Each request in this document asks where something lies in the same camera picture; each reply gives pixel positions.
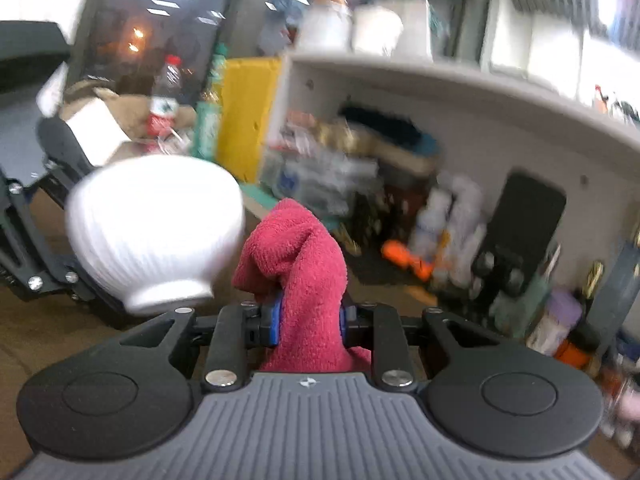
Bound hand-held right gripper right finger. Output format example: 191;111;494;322
339;302;506;393

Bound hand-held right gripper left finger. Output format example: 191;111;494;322
120;302;281;393

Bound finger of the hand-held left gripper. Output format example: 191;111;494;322
42;157;88;196
0;170;126;331

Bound red terry towel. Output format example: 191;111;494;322
231;198;373;373

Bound white ribbed bowl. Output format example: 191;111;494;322
65;155;247;315

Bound brown desk mat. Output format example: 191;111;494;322
0;190;451;396

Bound orange tube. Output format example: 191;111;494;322
381;240;433;281

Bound cardboard box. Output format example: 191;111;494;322
60;87;196;166

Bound red label plastic bottle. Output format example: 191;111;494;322
147;55;183;138

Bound white medicine bottle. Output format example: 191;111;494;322
415;190;453;256

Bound clear plastic storage box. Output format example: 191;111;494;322
262;150;381;211

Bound white spray can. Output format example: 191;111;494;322
445;180;488;281

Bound green glass bottle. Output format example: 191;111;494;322
192;42;228;161

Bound teal glass bottle silver cap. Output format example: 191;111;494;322
492;270;551;336

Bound yellow plastic box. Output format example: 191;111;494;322
217;57;283;183

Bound blue bristle brush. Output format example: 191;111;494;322
340;105;441;156

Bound black phone stand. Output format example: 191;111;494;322
480;170;568;301

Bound toothpick jar purple lid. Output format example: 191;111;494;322
527;287;583;356

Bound orange jar black lid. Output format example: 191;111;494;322
555;325;601;371

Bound white shelf unit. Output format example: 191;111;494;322
260;52;640;311

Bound white round container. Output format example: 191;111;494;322
352;5;403;56

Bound white jug orange cap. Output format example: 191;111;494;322
297;0;353;53

